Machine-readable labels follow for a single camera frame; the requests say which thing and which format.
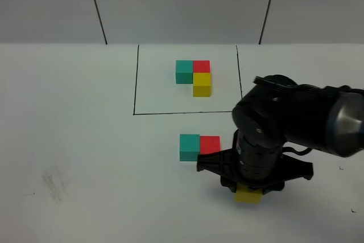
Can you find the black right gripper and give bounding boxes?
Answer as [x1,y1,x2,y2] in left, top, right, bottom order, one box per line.
[197,149,313,194]

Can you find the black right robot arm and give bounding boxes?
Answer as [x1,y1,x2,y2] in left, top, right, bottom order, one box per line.
[197,75,363,194]

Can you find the yellow template block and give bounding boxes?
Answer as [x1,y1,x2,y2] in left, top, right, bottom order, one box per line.
[193,73,212,97]

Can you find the red template block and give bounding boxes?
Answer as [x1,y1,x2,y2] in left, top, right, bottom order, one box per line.
[193,60,210,73]

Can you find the green template block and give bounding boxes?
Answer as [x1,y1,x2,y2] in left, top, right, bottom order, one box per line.
[175,60,193,84]

